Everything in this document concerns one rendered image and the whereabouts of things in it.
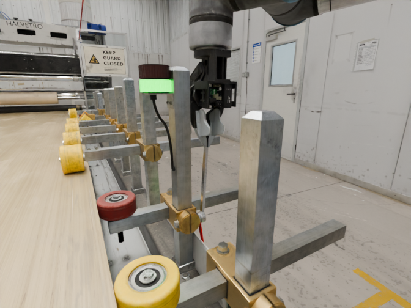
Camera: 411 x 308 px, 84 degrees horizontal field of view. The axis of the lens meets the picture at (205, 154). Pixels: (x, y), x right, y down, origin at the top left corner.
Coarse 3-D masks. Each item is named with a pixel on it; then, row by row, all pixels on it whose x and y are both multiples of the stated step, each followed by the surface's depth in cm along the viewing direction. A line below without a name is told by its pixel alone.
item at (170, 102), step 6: (144, 78) 42; (150, 78) 42; (156, 78) 42; (162, 78) 42; (168, 78) 43; (150, 96) 44; (156, 96) 45; (168, 96) 47; (168, 102) 47; (156, 108) 45; (162, 120) 46; (168, 132) 47; (168, 138) 48; (174, 168) 50
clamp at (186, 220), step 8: (160, 200) 61; (168, 200) 56; (176, 208) 53; (192, 208) 53; (176, 216) 51; (184, 216) 50; (192, 216) 51; (176, 224) 50; (184, 224) 50; (192, 224) 51; (184, 232) 51; (192, 232) 52
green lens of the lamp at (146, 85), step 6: (144, 84) 42; (150, 84) 42; (156, 84) 42; (162, 84) 42; (168, 84) 43; (144, 90) 42; (150, 90) 42; (156, 90) 42; (162, 90) 42; (168, 90) 43
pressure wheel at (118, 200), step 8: (112, 192) 52; (120, 192) 52; (128, 192) 52; (104, 200) 49; (112, 200) 49; (120, 200) 49; (128, 200) 49; (104, 208) 47; (112, 208) 46; (120, 208) 47; (128, 208) 48; (104, 216) 47; (112, 216) 47; (120, 216) 47; (128, 216) 49; (120, 232) 52; (120, 240) 52
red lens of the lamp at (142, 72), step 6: (138, 66) 42; (144, 66) 41; (150, 66) 41; (156, 66) 41; (162, 66) 41; (168, 66) 43; (144, 72) 41; (150, 72) 41; (156, 72) 41; (162, 72) 42; (168, 72) 43
